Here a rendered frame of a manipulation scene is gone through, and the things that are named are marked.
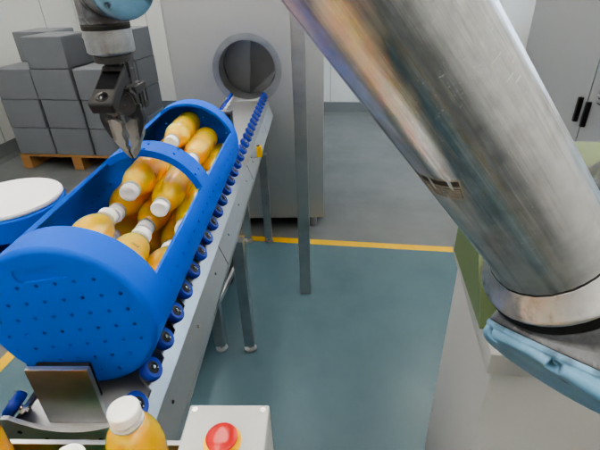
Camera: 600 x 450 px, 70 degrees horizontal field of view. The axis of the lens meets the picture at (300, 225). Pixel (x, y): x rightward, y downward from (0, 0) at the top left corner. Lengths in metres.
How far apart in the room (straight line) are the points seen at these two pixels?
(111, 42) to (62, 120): 3.71
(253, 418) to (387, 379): 1.53
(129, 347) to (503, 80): 0.67
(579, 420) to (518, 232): 0.50
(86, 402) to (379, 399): 1.39
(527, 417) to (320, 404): 1.26
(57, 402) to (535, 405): 0.75
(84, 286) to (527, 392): 0.68
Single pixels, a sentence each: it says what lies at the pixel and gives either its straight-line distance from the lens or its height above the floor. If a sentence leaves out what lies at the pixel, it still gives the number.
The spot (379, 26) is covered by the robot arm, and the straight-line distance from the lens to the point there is 0.28.
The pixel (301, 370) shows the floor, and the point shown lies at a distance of 2.08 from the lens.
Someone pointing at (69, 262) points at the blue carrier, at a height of 1.21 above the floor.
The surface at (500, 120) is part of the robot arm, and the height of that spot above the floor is 1.48.
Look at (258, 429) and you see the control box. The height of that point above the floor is 1.10.
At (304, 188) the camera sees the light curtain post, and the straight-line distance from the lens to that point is 2.12.
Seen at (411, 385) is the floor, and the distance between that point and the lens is 2.07.
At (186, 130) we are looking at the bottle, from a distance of 1.33.
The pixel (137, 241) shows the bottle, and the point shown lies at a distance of 0.85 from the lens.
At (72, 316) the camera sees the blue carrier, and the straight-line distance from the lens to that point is 0.79.
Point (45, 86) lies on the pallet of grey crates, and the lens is 4.59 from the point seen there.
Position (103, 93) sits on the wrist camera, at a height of 1.39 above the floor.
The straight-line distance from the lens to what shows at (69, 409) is 0.85.
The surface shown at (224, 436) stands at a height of 1.11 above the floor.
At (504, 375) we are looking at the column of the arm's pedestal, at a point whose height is 1.05.
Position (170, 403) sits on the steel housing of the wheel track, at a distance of 0.90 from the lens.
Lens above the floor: 1.56
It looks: 30 degrees down
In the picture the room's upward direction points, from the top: 2 degrees counter-clockwise
